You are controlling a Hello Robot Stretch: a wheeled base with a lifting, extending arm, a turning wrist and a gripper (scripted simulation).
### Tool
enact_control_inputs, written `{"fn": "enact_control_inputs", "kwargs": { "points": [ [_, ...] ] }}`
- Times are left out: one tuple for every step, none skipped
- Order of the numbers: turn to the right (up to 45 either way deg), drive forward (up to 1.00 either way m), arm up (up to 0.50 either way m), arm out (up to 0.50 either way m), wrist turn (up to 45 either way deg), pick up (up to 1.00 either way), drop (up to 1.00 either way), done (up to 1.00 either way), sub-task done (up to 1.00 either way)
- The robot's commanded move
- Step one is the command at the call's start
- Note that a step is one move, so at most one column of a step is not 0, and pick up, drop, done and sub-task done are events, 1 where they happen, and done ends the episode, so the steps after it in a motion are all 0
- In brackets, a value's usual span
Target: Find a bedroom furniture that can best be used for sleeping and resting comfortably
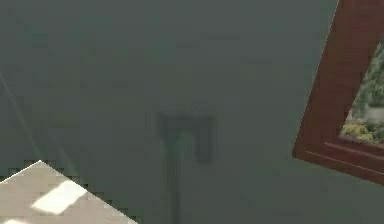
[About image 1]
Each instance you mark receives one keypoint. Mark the brown wooden framed window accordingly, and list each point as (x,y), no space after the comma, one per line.
(336,86)

